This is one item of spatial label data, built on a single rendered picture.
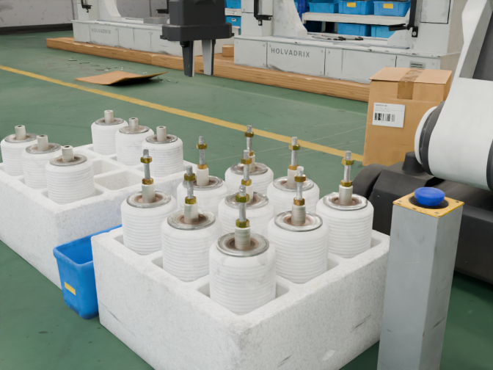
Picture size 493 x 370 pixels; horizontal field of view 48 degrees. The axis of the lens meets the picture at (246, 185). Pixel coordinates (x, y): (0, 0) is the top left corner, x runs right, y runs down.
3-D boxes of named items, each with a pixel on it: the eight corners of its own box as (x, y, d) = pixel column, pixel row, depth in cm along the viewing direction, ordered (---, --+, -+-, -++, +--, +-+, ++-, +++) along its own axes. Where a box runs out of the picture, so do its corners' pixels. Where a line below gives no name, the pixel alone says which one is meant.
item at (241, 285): (199, 346, 86) (196, 241, 80) (251, 326, 91) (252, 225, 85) (232, 381, 79) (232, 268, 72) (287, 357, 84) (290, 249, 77)
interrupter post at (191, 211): (183, 219, 88) (182, 200, 86) (197, 218, 88) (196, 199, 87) (184, 225, 85) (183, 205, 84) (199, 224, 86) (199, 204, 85)
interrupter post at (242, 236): (230, 245, 79) (230, 225, 78) (245, 241, 80) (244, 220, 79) (240, 252, 77) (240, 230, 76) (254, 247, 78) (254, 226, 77)
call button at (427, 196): (422, 197, 80) (424, 183, 79) (448, 205, 77) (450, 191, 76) (407, 204, 77) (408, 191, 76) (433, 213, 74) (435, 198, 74)
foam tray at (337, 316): (250, 256, 129) (250, 183, 122) (395, 329, 102) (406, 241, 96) (99, 323, 104) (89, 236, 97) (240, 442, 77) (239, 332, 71)
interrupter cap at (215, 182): (197, 175, 107) (197, 172, 107) (230, 182, 104) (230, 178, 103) (174, 187, 101) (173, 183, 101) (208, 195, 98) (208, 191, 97)
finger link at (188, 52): (186, 74, 96) (185, 37, 94) (195, 77, 93) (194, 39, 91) (178, 75, 95) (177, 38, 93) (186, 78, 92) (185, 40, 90)
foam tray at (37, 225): (125, 195, 165) (121, 136, 159) (210, 236, 139) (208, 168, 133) (-7, 234, 140) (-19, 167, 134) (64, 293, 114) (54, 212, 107)
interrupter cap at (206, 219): (164, 214, 89) (164, 211, 89) (210, 211, 91) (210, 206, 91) (169, 234, 82) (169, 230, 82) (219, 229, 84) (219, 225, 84)
